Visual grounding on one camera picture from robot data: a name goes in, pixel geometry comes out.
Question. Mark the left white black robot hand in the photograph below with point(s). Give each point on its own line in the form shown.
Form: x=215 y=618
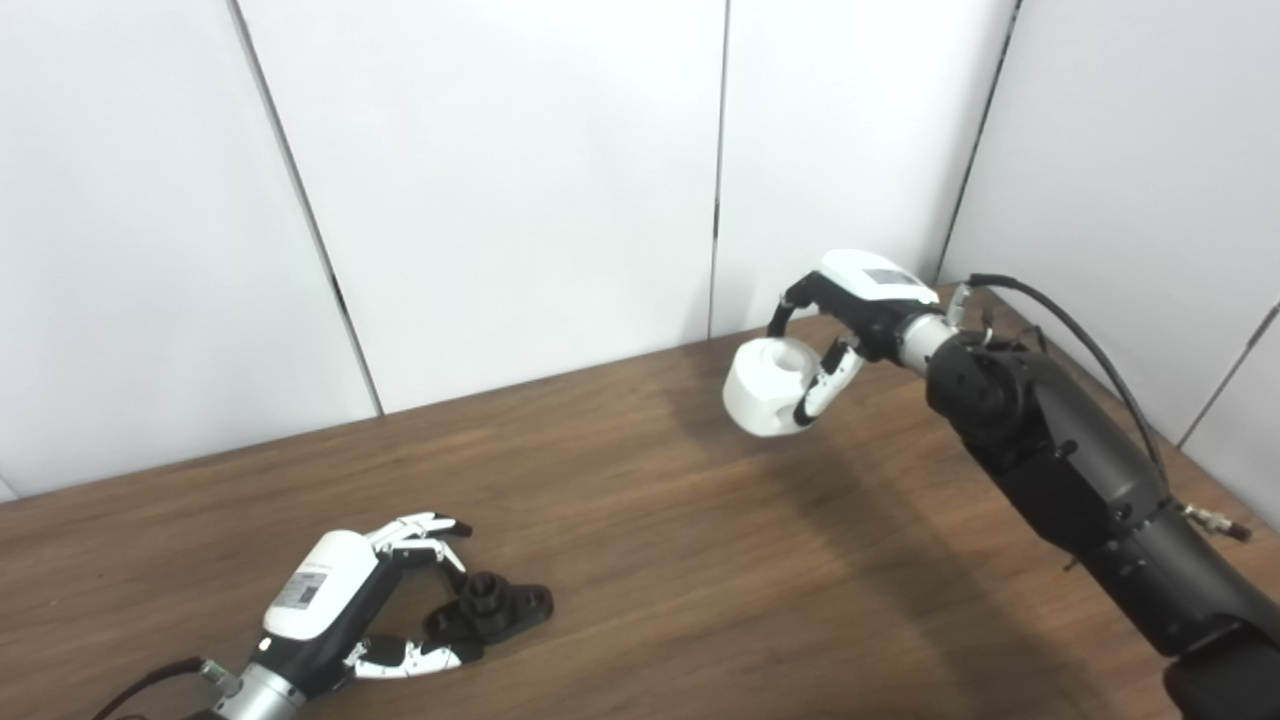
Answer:
x=320 y=590

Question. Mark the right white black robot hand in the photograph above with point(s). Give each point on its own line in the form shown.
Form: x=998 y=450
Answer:
x=870 y=290

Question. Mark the round white plastic piece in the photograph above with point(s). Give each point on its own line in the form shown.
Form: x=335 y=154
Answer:
x=765 y=390

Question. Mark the black plastic holder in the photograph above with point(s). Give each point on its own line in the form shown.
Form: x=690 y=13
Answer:
x=510 y=605

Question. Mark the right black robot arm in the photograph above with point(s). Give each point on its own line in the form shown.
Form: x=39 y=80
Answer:
x=1080 y=470

